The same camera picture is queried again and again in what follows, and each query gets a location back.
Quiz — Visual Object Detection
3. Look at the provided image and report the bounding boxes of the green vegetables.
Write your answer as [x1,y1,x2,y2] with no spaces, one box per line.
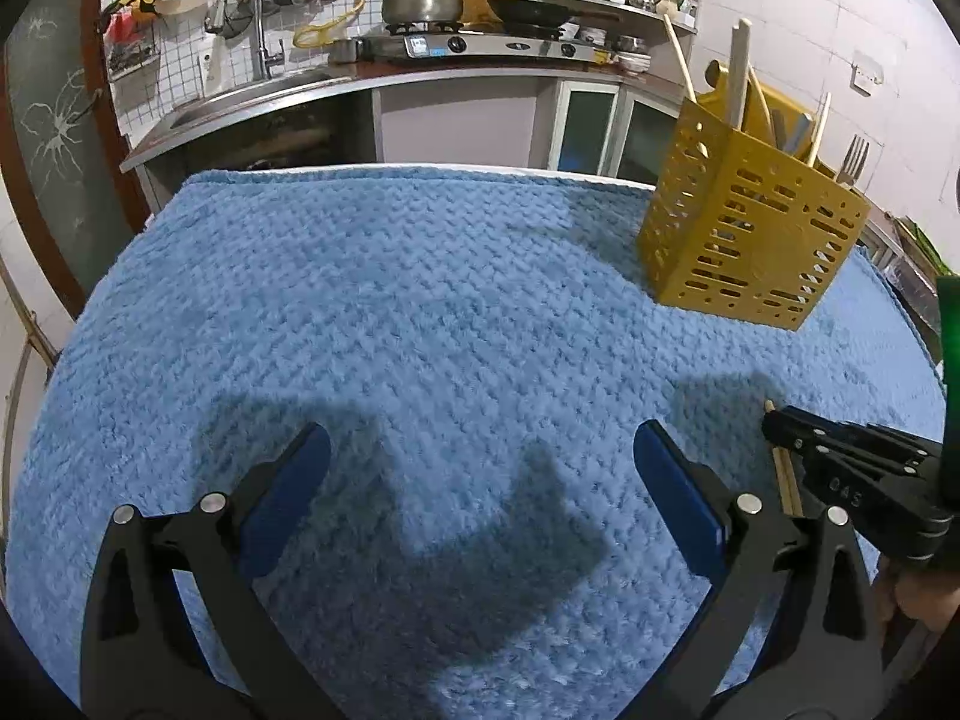
[900,217,960,278]

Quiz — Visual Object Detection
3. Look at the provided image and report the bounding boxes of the steel faucet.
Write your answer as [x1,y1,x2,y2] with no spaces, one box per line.
[204,0,286,82]

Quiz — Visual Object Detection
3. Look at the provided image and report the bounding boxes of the wooden chopstick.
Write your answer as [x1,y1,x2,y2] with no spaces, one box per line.
[763,400,803,518]
[806,92,833,168]
[662,13,700,104]
[729,19,752,132]
[748,66,779,145]

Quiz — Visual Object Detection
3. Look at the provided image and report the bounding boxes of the white wall socket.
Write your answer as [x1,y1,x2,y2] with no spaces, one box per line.
[851,51,884,97]

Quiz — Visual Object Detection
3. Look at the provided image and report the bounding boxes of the stack of white bowls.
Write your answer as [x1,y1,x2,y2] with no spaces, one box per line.
[619,34,653,76]

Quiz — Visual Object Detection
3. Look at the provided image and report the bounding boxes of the yellow gas hose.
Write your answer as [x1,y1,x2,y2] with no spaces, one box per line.
[292,0,368,50]

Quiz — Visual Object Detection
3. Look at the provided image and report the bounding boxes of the yellow perforated utensil holder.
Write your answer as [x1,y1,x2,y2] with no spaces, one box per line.
[636,60,872,331]

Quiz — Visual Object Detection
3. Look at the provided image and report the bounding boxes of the black wok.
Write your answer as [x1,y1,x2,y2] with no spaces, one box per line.
[486,0,578,27]

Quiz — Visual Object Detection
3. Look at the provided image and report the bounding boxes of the blue textured towel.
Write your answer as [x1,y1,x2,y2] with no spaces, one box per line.
[4,165,947,720]

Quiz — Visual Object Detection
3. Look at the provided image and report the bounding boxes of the wire wall basket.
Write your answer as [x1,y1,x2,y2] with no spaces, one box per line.
[101,0,162,80]

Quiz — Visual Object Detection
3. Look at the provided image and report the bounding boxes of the steel sink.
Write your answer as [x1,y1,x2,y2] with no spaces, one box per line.
[169,67,353,128]

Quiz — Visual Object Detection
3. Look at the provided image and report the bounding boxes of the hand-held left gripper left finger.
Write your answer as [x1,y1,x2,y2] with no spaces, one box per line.
[79,422,346,720]

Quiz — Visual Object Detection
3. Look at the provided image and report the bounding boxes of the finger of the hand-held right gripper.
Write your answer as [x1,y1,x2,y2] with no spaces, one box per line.
[761,405,955,563]
[806,422,944,500]

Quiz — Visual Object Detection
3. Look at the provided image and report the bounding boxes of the steel gas stove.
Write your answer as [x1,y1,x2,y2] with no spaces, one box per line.
[358,21,601,65]

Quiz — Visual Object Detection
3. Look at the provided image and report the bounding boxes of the glass cabinet door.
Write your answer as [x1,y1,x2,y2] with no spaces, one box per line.
[550,79,622,175]
[611,86,683,185]

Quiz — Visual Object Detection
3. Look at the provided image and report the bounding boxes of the brown framed glass door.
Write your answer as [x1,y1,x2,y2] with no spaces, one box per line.
[0,0,151,320]

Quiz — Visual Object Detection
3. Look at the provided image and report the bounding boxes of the metal fork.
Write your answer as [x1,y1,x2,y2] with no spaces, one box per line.
[835,133,871,190]

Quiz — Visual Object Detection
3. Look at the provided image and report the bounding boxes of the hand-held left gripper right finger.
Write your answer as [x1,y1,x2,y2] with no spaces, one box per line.
[632,420,884,720]

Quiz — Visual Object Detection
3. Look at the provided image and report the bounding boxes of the person's right hand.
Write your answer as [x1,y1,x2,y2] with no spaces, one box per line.
[879,574,960,637]

